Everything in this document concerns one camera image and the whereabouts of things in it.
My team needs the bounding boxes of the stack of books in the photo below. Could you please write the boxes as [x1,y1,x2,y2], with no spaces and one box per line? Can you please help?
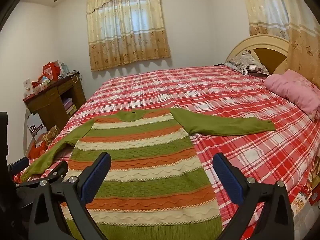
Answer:
[62,97,77,117]

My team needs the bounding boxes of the red gift box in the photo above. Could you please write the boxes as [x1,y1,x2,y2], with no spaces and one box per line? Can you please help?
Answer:
[41,60,62,82]

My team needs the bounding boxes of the grey patterned pillow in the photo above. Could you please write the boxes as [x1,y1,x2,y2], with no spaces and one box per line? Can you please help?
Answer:
[225,49,270,77]

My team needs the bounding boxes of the colourful boxes under bed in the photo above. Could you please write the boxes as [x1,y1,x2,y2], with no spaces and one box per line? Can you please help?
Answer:
[291,167,320,215]

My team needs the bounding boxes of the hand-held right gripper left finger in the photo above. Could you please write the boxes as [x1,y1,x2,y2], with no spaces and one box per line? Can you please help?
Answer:
[29,152,112,240]

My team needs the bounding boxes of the long beige floral curtain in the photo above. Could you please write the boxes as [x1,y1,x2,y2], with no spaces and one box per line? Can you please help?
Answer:
[240,0,320,85]

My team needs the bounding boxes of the cream wooden headboard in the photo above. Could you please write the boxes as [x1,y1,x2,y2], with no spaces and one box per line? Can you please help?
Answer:
[225,34,292,75]

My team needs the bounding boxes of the green orange striped knit sweater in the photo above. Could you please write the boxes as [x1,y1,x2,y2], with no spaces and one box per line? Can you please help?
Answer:
[19,108,277,240]

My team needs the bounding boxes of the brown wooden desk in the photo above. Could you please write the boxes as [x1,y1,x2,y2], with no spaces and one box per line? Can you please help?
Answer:
[23,72,87,130]

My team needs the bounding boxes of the brown floral bag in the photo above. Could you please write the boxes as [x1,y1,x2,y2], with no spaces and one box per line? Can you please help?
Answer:
[40,125,61,145]

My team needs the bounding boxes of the white paper bag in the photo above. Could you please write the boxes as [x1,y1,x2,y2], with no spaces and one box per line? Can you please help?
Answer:
[26,113,48,138]

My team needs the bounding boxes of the bed with red plaid sheet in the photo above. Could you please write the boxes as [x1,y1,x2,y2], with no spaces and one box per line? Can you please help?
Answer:
[14,64,320,240]

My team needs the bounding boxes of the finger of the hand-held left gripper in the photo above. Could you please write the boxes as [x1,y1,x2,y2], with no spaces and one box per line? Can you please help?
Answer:
[8,156,30,178]
[14,160,69,193]

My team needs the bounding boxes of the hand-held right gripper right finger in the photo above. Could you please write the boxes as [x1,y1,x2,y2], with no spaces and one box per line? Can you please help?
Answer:
[212,152,295,240]

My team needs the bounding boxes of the red plastic bag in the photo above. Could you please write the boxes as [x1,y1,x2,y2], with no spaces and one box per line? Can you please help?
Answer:
[28,140,49,159]

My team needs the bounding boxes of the beige floral window curtain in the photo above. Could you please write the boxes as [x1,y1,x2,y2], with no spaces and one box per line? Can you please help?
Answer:
[86,0,172,72]

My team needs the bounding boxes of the white box with red print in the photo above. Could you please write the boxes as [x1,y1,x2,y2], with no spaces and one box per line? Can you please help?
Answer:
[23,79,34,98]

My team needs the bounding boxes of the pink quilt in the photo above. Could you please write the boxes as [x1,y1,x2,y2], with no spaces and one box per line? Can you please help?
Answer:
[264,69,320,122]

